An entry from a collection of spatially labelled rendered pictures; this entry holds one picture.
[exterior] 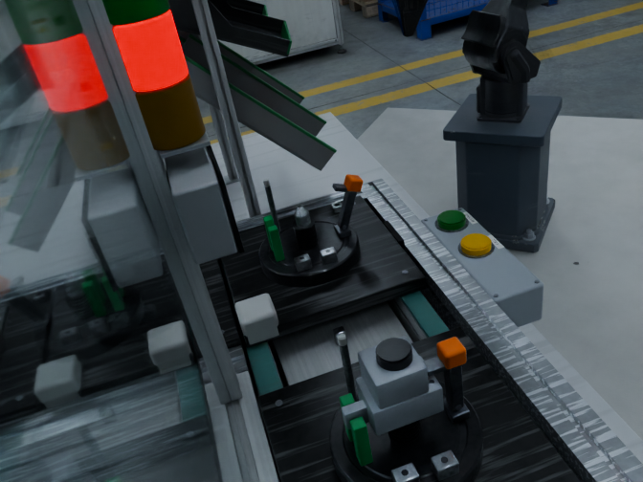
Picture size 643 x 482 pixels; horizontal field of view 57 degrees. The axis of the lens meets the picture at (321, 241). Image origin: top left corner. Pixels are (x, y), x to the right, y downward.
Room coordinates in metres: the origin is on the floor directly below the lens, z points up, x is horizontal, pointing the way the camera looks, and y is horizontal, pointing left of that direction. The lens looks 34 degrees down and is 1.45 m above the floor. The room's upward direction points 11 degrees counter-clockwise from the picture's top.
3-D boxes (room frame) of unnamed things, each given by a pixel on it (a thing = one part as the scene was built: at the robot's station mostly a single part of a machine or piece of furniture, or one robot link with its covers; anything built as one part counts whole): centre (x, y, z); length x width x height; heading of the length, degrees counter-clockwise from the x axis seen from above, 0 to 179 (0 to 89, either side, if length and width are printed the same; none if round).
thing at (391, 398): (0.35, -0.03, 1.06); 0.08 x 0.04 x 0.07; 102
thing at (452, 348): (0.36, -0.08, 1.04); 0.04 x 0.02 x 0.08; 101
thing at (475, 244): (0.65, -0.20, 0.96); 0.04 x 0.04 x 0.02
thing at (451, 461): (0.31, -0.07, 1.00); 0.02 x 0.01 x 0.02; 101
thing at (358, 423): (0.33, 0.00, 1.01); 0.01 x 0.01 x 0.05; 11
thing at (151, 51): (0.48, 0.10, 1.33); 0.05 x 0.05 x 0.05
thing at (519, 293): (0.65, -0.20, 0.93); 0.21 x 0.07 x 0.06; 11
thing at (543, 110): (0.83, -0.31, 0.96); 0.15 x 0.15 x 0.20; 56
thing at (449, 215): (0.71, -0.19, 0.96); 0.04 x 0.04 x 0.02
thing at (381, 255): (0.69, 0.02, 1.01); 0.24 x 0.24 x 0.13; 11
